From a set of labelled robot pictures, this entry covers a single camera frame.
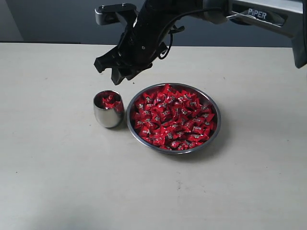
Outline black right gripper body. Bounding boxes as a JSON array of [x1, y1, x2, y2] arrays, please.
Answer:
[[94, 7, 168, 74]]

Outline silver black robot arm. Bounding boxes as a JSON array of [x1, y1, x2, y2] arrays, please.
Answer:
[[94, 0, 307, 85]]

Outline round steel bowl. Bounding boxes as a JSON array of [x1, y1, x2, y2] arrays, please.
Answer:
[[126, 82, 222, 155]]

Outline red candies inside cup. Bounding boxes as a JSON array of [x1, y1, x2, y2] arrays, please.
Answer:
[[101, 94, 121, 110]]

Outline pile of red wrapped candies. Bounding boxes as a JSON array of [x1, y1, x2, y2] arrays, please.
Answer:
[[130, 83, 216, 151]]

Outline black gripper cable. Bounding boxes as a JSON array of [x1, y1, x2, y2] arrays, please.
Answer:
[[158, 7, 224, 60]]

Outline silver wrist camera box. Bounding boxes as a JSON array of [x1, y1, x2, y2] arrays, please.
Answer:
[[94, 3, 138, 26]]

